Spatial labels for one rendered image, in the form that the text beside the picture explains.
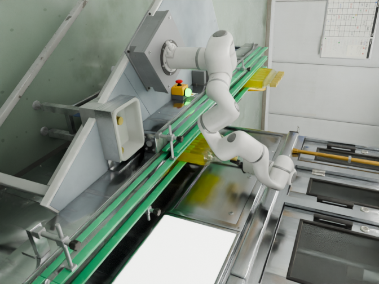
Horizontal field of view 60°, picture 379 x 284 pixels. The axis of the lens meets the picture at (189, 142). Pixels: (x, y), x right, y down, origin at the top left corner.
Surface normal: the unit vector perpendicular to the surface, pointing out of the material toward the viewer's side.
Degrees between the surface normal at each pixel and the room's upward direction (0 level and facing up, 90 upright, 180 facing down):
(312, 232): 90
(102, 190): 90
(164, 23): 5
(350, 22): 90
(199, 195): 90
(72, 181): 0
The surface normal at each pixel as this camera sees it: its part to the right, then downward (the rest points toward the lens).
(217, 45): -0.21, -0.69
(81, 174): 0.91, 0.15
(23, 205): -0.06, -0.88
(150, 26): -0.26, -0.52
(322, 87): -0.42, 0.45
